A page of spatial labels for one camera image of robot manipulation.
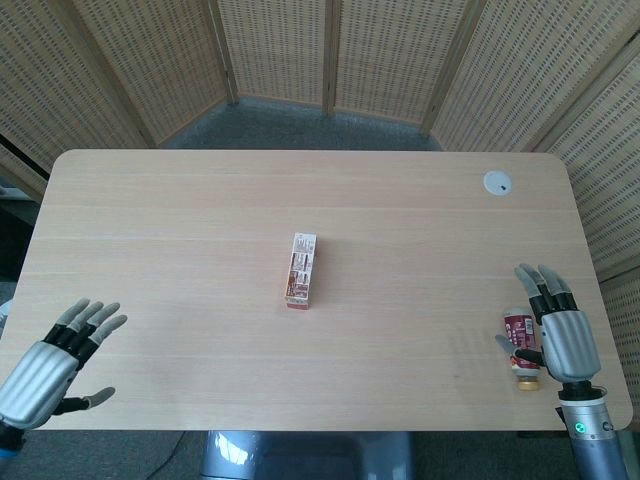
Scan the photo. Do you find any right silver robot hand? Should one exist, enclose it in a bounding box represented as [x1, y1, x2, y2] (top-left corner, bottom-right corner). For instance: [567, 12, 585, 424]
[494, 263, 603, 384]

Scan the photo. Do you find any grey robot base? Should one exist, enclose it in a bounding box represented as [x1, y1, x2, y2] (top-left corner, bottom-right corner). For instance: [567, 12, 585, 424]
[199, 430, 416, 480]

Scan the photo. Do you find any brown sauce bottle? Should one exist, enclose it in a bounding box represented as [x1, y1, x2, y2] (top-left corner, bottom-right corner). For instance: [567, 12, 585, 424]
[501, 308, 543, 392]

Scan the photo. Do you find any wooden table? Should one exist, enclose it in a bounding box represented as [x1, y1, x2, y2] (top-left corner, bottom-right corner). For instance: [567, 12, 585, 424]
[0, 148, 634, 433]

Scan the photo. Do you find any white cable grommet cap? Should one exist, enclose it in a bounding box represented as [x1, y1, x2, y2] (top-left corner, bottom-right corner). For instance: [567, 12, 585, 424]
[482, 170, 513, 197]

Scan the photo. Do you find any woven bamboo folding screen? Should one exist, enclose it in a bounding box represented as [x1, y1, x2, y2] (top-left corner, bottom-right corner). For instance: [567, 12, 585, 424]
[0, 0, 640, 396]

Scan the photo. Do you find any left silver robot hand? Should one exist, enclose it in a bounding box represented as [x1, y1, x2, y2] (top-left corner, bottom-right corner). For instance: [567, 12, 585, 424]
[0, 297, 128, 431]

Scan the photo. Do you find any tall printed carton box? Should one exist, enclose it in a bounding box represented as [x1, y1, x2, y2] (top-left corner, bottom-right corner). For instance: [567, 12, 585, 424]
[283, 232, 318, 312]

